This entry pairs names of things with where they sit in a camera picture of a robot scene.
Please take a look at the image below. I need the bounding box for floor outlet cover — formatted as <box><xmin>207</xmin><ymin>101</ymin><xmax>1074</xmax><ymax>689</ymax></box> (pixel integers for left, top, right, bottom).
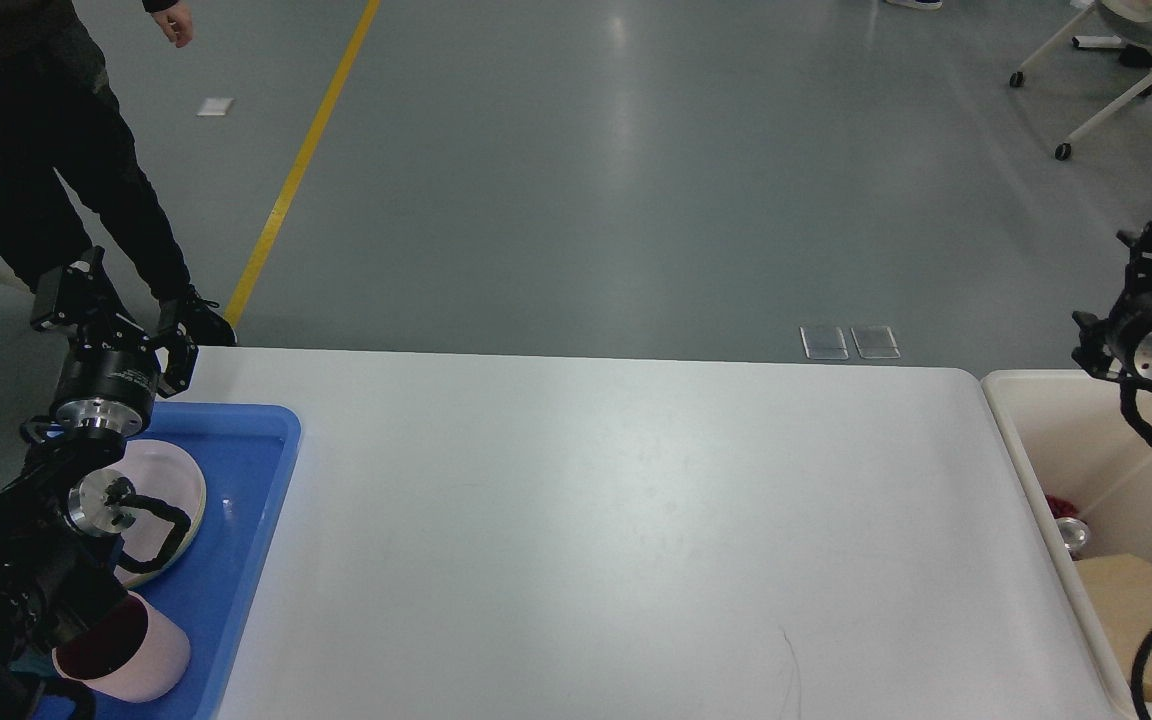
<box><xmin>799</xmin><ymin>325</ymin><xmax>850</xmax><ymax>363</ymax></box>
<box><xmin>850</xmin><ymin>325</ymin><xmax>902</xmax><ymax>361</ymax></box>

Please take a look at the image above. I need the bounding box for pink mug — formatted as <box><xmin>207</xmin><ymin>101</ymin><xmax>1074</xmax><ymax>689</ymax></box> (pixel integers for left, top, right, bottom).
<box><xmin>51</xmin><ymin>592</ymin><xmax>192</xmax><ymax>703</ymax></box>

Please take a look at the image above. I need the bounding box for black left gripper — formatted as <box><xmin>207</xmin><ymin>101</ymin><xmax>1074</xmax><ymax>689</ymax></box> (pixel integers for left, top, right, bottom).
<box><xmin>29</xmin><ymin>247</ymin><xmax>198</xmax><ymax>438</ymax></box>

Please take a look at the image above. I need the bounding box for beige plastic bin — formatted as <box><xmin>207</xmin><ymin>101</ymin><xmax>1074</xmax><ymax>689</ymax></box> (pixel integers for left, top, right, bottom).
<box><xmin>982</xmin><ymin>370</ymin><xmax>1152</xmax><ymax>719</ymax></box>

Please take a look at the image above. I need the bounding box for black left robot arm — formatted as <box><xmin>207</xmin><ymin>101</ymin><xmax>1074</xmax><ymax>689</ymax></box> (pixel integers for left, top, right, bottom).
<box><xmin>0</xmin><ymin>247</ymin><xmax>198</xmax><ymax>719</ymax></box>

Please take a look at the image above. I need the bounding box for white rolling chair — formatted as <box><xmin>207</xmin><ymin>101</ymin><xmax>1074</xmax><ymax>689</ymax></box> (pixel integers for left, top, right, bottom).
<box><xmin>1007</xmin><ymin>1</ymin><xmax>1152</xmax><ymax>161</ymax></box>

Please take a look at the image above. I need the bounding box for person in black clothes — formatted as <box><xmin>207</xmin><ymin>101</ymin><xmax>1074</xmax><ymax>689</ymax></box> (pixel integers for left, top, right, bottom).
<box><xmin>0</xmin><ymin>1</ymin><xmax>237</xmax><ymax>346</ymax></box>

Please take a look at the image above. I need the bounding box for blue plastic tray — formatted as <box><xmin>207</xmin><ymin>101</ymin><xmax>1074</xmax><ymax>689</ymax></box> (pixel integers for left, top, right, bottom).
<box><xmin>94</xmin><ymin>404</ymin><xmax>301</xmax><ymax>719</ymax></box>

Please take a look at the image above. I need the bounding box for right floor outlet cover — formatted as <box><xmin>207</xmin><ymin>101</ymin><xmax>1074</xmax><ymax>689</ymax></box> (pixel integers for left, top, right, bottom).
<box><xmin>850</xmin><ymin>325</ymin><xmax>902</xmax><ymax>361</ymax></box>

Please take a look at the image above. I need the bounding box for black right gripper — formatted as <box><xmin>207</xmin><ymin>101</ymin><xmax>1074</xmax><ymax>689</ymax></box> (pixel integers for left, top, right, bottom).
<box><xmin>1071</xmin><ymin>222</ymin><xmax>1152</xmax><ymax>382</ymax></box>

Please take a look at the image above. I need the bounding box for crushed red can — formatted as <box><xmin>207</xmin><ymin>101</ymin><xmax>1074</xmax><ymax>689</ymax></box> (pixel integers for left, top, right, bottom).
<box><xmin>1044</xmin><ymin>495</ymin><xmax>1091</xmax><ymax>560</ymax></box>

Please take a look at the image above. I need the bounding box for pink plate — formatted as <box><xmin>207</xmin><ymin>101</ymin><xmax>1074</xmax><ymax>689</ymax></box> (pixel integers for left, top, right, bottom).
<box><xmin>109</xmin><ymin>439</ymin><xmax>202</xmax><ymax>589</ymax></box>

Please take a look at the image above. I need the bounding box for left floor outlet cover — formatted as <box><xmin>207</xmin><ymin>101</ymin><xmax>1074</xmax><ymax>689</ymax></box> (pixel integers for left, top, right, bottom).
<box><xmin>799</xmin><ymin>325</ymin><xmax>850</xmax><ymax>363</ymax></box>

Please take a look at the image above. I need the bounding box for yellow plate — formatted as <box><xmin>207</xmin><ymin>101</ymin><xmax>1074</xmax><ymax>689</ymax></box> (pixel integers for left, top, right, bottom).
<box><xmin>147</xmin><ymin>470</ymin><xmax>207</xmax><ymax>573</ymax></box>

